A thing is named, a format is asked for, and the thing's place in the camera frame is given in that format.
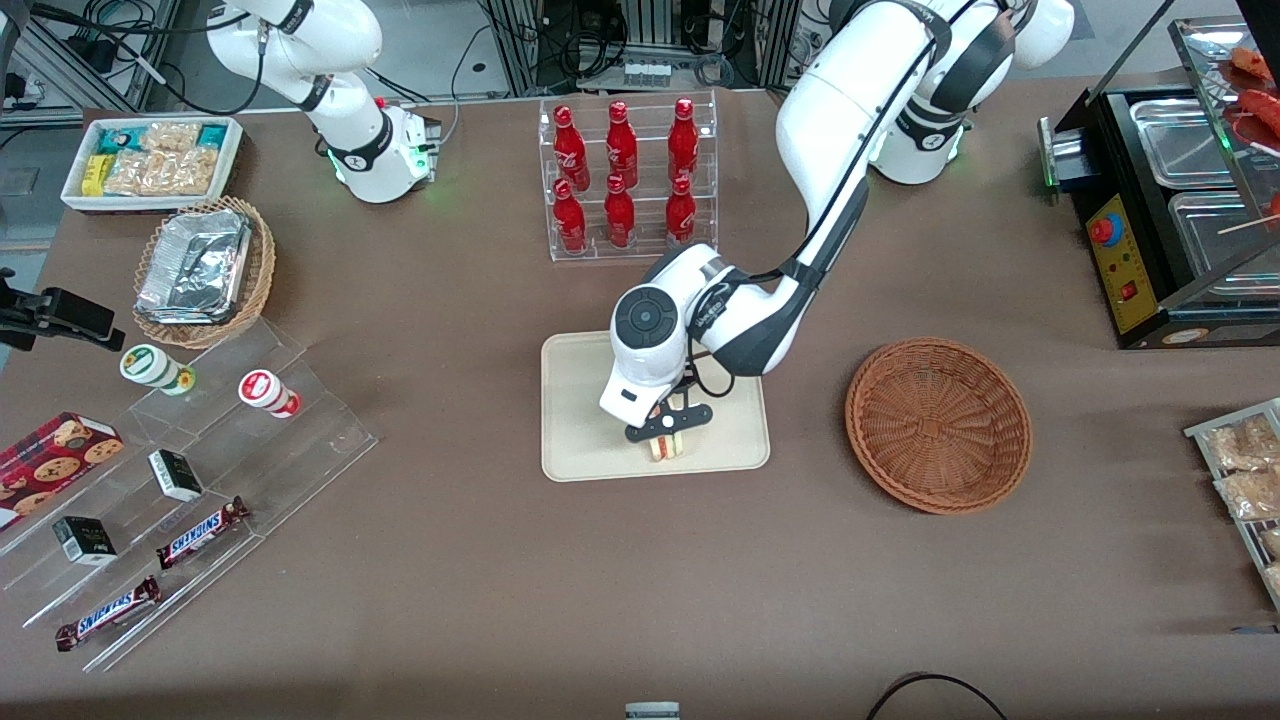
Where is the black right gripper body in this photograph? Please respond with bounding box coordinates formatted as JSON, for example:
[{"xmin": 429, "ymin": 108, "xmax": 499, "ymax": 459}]
[{"xmin": 0, "ymin": 266, "xmax": 41, "ymax": 353}]

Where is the sandwich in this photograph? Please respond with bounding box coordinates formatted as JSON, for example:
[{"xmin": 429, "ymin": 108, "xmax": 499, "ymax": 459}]
[{"xmin": 647, "ymin": 398, "xmax": 693, "ymax": 464}]

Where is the cream plastic tray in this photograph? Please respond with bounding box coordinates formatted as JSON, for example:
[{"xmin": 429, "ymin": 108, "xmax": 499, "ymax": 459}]
[{"xmin": 540, "ymin": 330, "xmax": 771, "ymax": 484}]

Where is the light wicker basket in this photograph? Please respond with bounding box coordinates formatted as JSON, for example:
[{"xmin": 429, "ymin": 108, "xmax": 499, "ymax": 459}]
[{"xmin": 132, "ymin": 195, "xmax": 277, "ymax": 351}]

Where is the brown wicker basket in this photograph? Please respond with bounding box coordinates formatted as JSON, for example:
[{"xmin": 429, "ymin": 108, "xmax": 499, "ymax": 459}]
[{"xmin": 845, "ymin": 337, "xmax": 1033, "ymax": 516}]

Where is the tray of packaged snacks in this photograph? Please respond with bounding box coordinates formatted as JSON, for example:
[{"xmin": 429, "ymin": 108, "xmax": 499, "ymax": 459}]
[{"xmin": 1184, "ymin": 397, "xmax": 1280, "ymax": 613}]

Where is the green lid yogurt cup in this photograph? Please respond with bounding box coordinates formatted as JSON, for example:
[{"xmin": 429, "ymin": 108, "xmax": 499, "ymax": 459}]
[{"xmin": 119, "ymin": 343, "xmax": 197, "ymax": 397}]

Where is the silver foil packet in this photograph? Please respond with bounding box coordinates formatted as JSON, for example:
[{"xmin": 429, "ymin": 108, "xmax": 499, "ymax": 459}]
[{"xmin": 135, "ymin": 208, "xmax": 253, "ymax": 326}]

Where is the white rectangular bin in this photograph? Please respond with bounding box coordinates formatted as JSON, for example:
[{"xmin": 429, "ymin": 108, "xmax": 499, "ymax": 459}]
[{"xmin": 60, "ymin": 116, "xmax": 245, "ymax": 214}]

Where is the red tartan cookie box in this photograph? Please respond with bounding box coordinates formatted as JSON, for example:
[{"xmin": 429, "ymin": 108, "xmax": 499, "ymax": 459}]
[{"xmin": 0, "ymin": 412, "xmax": 126, "ymax": 533}]

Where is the red cola bottle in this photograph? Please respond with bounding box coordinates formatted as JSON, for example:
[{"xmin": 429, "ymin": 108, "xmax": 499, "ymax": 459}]
[
  {"xmin": 667, "ymin": 97, "xmax": 700, "ymax": 186},
  {"xmin": 665, "ymin": 175, "xmax": 698, "ymax": 246},
  {"xmin": 606, "ymin": 100, "xmax": 639, "ymax": 189},
  {"xmin": 553, "ymin": 105, "xmax": 590, "ymax": 191},
  {"xmin": 553, "ymin": 178, "xmax": 589, "ymax": 254},
  {"xmin": 603, "ymin": 173, "xmax": 637, "ymax": 249}
]

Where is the small black box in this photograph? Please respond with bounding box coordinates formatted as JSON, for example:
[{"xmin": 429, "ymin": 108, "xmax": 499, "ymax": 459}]
[
  {"xmin": 147, "ymin": 449, "xmax": 205, "ymax": 503},
  {"xmin": 52, "ymin": 515, "xmax": 118, "ymax": 567}
]

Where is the red lid yogurt cup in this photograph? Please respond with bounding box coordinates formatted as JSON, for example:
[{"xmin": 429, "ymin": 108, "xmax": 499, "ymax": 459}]
[{"xmin": 237, "ymin": 369, "xmax": 302, "ymax": 419}]

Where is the clear acrylic bottle rack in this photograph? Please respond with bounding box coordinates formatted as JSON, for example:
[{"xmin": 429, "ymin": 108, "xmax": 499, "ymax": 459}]
[{"xmin": 538, "ymin": 90, "xmax": 721, "ymax": 264}]

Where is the Snickers chocolate bar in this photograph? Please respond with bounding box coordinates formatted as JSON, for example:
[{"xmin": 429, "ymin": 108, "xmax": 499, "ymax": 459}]
[
  {"xmin": 54, "ymin": 575, "xmax": 162, "ymax": 653},
  {"xmin": 156, "ymin": 496, "xmax": 251, "ymax": 571}
]

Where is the clear acrylic tiered stand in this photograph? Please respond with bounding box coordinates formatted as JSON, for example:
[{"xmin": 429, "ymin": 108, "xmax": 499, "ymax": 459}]
[{"xmin": 0, "ymin": 318, "xmax": 379, "ymax": 674}]

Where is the black food warmer machine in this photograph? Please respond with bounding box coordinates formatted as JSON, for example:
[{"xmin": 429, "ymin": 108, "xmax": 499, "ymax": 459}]
[{"xmin": 1038, "ymin": 0, "xmax": 1280, "ymax": 351}]

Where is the steel food pan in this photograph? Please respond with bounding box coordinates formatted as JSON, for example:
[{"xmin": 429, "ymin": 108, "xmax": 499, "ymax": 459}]
[
  {"xmin": 1128, "ymin": 97, "xmax": 1238, "ymax": 191},
  {"xmin": 1168, "ymin": 190, "xmax": 1280, "ymax": 278}
]

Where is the black cable loop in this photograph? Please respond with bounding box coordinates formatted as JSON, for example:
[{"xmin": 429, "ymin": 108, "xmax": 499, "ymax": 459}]
[{"xmin": 865, "ymin": 672, "xmax": 1009, "ymax": 720}]

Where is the aluminium frame rack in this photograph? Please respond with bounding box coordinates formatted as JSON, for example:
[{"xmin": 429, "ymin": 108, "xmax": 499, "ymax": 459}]
[{"xmin": 478, "ymin": 0, "xmax": 833, "ymax": 98}]

